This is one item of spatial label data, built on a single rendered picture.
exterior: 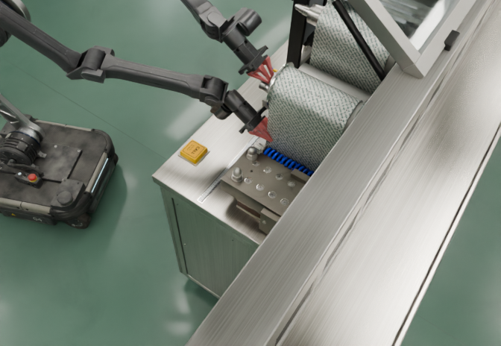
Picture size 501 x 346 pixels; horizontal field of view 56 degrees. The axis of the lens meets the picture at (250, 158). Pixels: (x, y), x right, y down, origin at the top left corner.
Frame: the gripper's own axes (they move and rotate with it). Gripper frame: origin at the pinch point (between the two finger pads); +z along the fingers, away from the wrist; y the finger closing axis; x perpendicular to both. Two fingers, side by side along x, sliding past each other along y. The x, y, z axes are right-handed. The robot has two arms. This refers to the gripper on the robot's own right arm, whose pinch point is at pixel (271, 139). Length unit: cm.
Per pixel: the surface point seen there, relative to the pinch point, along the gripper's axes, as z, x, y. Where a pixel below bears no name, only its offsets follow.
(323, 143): 9.5, 18.3, 0.3
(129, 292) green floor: 16, -115, 46
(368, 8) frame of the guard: -14, 71, 14
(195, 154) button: -12.6, -24.0, 11.4
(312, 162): 13.5, 7.5, 0.3
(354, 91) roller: 6.0, 22.9, -18.4
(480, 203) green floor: 124, -51, -106
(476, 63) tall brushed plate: 19, 54, -25
